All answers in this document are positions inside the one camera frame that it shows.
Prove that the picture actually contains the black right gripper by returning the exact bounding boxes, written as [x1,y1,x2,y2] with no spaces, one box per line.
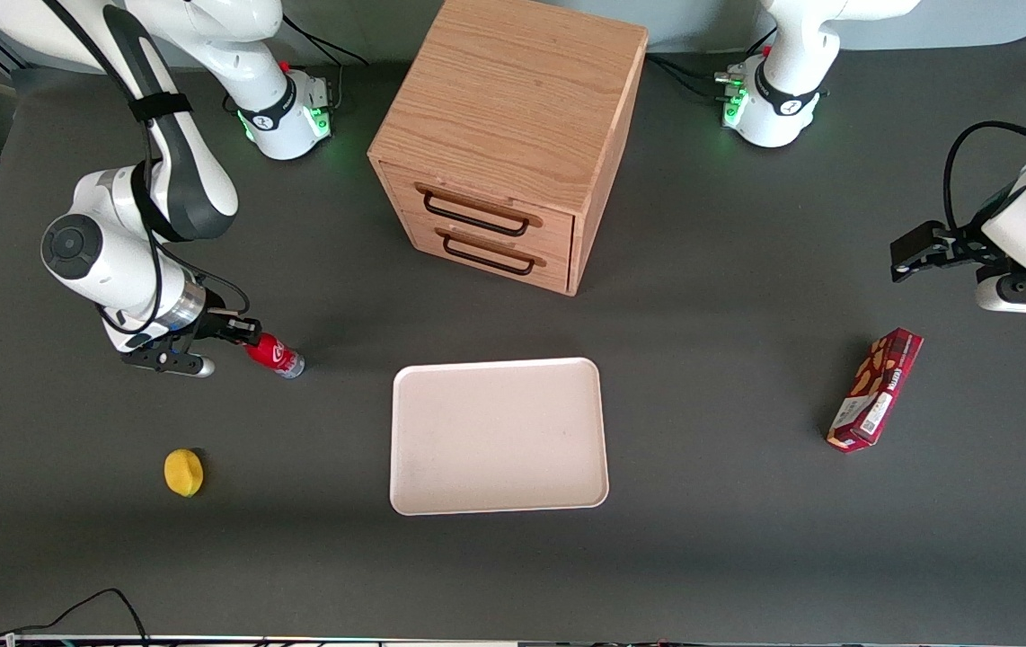
[185,308,266,349]

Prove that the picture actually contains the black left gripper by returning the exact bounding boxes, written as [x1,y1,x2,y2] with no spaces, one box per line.
[890,220,1010,284]

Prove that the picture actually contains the red coke bottle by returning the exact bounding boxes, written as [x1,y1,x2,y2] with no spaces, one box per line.
[246,332,305,379]

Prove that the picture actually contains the beige plastic tray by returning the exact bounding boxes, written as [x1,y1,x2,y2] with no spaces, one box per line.
[389,357,611,518]

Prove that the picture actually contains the red tartan cookie box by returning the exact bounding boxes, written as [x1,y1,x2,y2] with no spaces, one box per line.
[826,327,924,454]

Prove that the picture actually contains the yellow lemon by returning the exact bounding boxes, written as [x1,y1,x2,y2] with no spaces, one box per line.
[164,448,205,498]

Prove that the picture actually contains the wooden drawer cabinet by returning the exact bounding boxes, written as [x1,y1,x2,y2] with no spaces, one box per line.
[367,0,650,297]

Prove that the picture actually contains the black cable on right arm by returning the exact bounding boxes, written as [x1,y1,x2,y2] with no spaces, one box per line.
[46,0,252,338]

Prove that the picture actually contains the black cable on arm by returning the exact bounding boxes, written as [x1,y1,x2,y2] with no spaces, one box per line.
[942,120,1026,236]
[46,0,252,338]

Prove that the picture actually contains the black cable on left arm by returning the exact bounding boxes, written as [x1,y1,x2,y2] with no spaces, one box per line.
[942,120,1026,236]

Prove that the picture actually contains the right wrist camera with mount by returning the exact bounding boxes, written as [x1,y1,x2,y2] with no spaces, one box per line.
[120,334,216,378]

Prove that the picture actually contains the black velcro strap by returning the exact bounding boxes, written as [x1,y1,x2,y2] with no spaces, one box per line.
[127,90,192,124]

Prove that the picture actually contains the wooden drawer with black handle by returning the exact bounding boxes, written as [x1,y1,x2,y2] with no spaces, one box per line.
[378,162,577,259]
[401,211,573,295]

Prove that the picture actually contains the black cables at left arm base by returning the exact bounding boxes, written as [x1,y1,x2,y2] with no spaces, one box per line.
[646,27,776,102]

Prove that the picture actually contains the black cables at arm base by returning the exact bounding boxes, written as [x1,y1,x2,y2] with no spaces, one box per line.
[282,13,370,109]
[646,27,776,102]

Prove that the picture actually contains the black cable at table edge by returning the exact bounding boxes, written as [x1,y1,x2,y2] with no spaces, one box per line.
[0,589,150,647]

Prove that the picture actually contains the black cables at right arm base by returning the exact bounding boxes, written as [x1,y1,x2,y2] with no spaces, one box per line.
[282,13,370,109]

